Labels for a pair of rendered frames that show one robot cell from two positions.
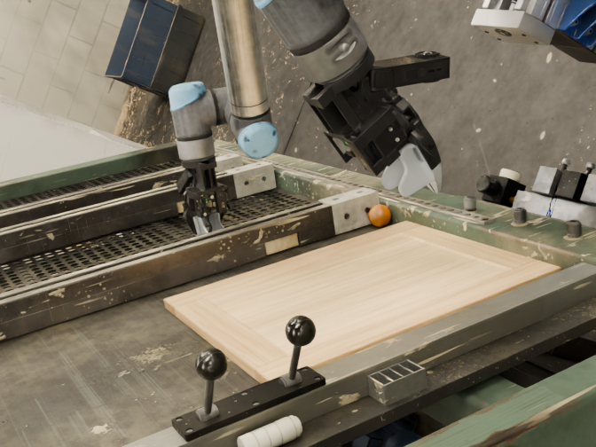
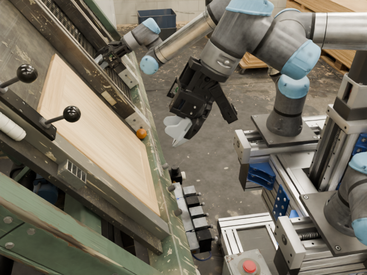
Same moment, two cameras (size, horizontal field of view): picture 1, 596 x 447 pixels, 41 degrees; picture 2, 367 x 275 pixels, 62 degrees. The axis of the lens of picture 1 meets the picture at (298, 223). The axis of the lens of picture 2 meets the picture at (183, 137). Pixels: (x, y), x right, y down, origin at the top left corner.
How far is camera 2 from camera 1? 0.27 m
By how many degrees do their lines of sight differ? 13
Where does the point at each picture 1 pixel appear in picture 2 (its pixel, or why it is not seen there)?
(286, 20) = (226, 25)
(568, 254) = (167, 216)
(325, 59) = (215, 56)
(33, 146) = not seen: outside the picture
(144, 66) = not seen: hidden behind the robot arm
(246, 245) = (100, 82)
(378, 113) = (199, 97)
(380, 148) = (183, 107)
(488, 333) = (117, 203)
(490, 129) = (190, 161)
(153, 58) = not seen: hidden behind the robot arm
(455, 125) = (185, 148)
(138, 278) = (59, 39)
